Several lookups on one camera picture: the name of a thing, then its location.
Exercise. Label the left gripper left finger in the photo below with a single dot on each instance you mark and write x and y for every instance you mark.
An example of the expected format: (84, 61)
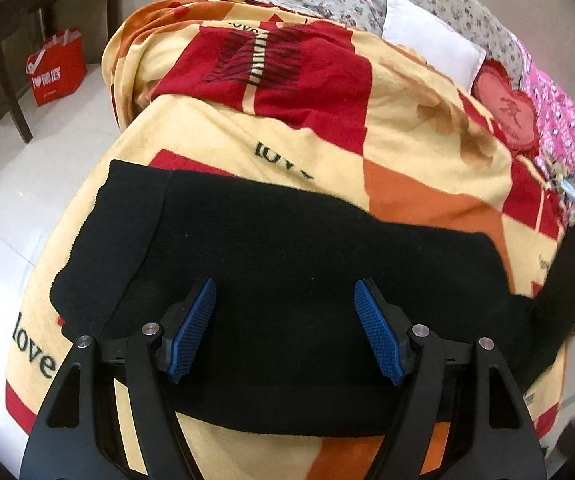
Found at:
(77, 430)

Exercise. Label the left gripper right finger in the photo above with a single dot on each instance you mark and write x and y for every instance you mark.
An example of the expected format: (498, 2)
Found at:
(491, 435)

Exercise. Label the black pants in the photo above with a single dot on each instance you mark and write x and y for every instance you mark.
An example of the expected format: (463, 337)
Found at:
(284, 351)

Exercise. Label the colourful knotted fabric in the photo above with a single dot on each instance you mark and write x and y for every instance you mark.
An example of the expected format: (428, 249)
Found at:
(560, 175)

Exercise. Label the pink patterned quilt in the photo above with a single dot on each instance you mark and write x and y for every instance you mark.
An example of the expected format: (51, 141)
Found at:
(555, 109)

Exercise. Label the red heart cushion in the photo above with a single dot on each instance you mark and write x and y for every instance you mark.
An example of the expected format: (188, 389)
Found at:
(513, 111)

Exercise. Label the red shopping bag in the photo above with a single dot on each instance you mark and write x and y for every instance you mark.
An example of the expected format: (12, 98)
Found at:
(57, 68)

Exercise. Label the red yellow orange blanket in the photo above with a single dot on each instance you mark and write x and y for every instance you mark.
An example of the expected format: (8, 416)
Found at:
(240, 90)

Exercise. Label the white pillow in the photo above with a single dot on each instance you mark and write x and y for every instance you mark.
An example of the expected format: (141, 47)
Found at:
(412, 27)

